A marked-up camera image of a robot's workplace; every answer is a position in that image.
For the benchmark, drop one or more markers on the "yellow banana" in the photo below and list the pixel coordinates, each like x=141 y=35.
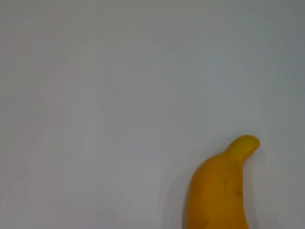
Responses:
x=214 y=190

